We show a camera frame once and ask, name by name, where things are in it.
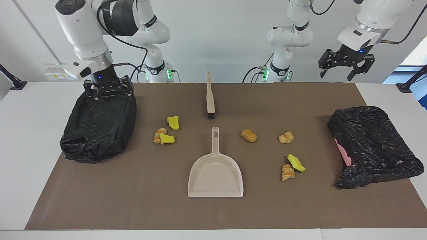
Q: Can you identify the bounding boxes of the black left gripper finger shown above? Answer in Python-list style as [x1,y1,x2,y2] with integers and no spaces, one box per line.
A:
[347,54,376,82]
[318,49,343,78]

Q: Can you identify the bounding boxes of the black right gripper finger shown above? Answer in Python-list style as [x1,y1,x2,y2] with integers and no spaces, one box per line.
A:
[83,80,101,100]
[117,75,135,97]

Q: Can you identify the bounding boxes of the striped toy croissant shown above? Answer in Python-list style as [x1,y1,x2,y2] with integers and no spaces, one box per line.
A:
[279,131,295,144]
[282,164,296,182]
[153,128,168,144]

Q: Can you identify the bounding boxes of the beige hand brush black bristles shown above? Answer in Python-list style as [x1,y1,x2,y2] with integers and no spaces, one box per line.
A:
[206,72,216,120]

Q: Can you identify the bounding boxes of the yellow and green sponge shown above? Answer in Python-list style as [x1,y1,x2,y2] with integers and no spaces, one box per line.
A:
[287,154,306,173]

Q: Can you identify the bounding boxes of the brown toy bread roll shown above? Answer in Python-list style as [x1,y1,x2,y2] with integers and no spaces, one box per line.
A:
[241,129,258,143]

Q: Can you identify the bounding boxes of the pale pink plastic dustpan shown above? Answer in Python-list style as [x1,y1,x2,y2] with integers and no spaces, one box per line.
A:
[187,126,244,198]

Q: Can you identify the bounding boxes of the bin lined with black bag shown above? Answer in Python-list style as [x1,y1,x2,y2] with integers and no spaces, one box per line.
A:
[60,86,137,164]

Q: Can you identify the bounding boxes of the crumpled black trash bag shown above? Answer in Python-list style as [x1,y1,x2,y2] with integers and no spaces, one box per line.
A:
[327,106,424,189]

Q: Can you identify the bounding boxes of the pink plastic bin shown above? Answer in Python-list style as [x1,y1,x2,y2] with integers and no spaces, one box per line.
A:
[334,137,352,167]

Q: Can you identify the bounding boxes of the black clamp stand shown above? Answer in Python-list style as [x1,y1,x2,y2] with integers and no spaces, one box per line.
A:
[396,65,427,93]
[0,63,28,91]

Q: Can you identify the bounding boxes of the brown table mat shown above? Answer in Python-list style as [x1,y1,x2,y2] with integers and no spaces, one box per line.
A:
[25,83,427,230]

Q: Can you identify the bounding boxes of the black base power cable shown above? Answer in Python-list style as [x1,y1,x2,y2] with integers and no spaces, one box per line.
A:
[242,53,275,83]
[129,64,147,83]

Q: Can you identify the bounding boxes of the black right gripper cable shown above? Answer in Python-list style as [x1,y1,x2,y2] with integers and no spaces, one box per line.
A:
[97,0,149,82]

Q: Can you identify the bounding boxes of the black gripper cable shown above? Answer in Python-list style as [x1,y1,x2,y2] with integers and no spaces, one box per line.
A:
[97,0,149,82]
[309,0,427,44]

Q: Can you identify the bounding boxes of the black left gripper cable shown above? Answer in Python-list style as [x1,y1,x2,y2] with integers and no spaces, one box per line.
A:
[309,0,427,44]

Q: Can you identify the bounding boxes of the white wall socket box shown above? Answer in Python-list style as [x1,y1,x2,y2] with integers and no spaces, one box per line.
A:
[44,63,79,80]

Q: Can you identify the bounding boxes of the white wall conduit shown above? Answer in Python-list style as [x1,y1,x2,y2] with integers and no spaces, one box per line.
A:
[13,0,62,64]

